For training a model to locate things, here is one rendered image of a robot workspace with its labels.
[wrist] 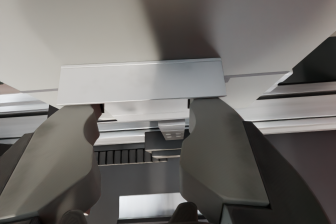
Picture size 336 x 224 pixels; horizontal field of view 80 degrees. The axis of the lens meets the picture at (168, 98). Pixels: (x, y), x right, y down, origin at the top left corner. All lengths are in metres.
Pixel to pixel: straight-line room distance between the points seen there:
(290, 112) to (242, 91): 0.36
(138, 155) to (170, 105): 0.44
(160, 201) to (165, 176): 0.50
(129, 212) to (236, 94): 0.16
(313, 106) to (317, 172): 0.34
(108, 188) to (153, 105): 0.61
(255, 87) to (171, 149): 0.28
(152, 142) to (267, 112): 0.27
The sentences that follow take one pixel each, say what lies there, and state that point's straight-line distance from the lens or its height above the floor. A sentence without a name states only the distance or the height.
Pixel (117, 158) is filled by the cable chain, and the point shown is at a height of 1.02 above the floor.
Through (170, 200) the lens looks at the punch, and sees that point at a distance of 0.23.
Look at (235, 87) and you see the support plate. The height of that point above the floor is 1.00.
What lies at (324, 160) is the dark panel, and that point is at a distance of 0.87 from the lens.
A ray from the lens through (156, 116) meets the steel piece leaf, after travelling 0.22.
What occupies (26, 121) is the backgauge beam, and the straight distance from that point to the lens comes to 0.59.
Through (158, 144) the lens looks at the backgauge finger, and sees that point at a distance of 0.41.
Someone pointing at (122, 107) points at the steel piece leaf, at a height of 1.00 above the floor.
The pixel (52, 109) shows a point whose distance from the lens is 0.26.
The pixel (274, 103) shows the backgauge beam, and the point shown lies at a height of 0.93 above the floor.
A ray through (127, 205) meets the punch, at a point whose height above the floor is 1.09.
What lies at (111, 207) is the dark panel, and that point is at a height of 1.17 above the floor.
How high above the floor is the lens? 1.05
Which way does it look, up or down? 19 degrees down
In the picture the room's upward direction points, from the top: 176 degrees clockwise
